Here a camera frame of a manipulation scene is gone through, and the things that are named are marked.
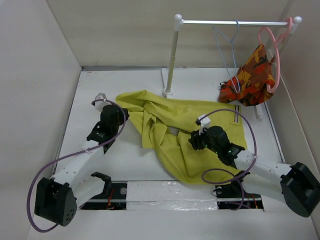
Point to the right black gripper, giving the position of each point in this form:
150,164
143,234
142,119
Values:
195,139

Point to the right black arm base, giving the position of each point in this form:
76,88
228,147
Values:
229,197

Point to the white clothes rack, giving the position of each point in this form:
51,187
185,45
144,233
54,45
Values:
179,22

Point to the pink plastic hanger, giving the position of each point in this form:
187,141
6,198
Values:
278,45

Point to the orange camouflage shorts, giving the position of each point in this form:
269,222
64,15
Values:
249,85

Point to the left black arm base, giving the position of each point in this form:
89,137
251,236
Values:
112,197

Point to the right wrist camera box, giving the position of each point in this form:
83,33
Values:
203,121

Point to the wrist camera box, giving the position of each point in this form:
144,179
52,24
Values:
203,121
100,102

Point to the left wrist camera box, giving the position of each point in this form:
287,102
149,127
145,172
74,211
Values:
100,102

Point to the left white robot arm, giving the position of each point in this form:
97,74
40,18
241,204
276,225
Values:
58,197

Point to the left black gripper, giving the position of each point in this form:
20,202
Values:
120,113

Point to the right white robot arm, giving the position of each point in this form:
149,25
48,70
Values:
295,185

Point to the yellow trousers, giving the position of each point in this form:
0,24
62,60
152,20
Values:
165,125

